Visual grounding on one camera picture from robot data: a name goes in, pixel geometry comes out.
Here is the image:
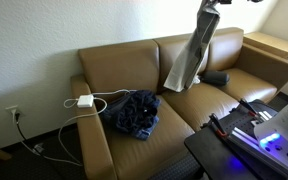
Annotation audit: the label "black power cable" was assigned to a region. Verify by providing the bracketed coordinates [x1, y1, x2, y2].
[14, 112, 38, 153]

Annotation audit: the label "thin white charger cable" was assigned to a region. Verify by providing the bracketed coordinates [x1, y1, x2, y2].
[92, 88, 138, 97]

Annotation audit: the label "dark blue jeans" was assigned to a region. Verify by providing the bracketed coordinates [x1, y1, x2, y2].
[100, 89, 162, 141]

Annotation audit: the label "light wooden side table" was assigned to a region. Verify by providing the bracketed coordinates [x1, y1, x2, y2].
[243, 31, 288, 62]

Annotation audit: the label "red and black clamp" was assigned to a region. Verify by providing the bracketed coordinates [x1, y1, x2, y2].
[238, 98, 259, 116]
[201, 113, 230, 139]

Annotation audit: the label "small dark pouch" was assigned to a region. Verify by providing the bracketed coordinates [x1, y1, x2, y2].
[200, 70, 231, 87]

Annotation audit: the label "white wall outlet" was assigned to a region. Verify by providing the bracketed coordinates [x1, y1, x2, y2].
[5, 105, 22, 118]

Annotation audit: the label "tan leather sofa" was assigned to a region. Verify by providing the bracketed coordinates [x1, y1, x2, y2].
[70, 27, 288, 180]

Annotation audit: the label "grey plug block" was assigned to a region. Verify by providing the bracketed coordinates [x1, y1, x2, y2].
[33, 142, 46, 155]

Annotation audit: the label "black robot table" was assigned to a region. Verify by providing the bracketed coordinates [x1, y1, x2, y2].
[183, 98, 288, 180]

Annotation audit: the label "white cloth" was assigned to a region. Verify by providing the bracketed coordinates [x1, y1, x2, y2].
[163, 3, 221, 94]

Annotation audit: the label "thick white power cord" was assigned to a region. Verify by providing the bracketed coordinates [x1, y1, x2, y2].
[57, 97, 108, 167]

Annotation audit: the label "white power adapter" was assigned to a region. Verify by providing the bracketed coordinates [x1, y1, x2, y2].
[76, 94, 95, 109]

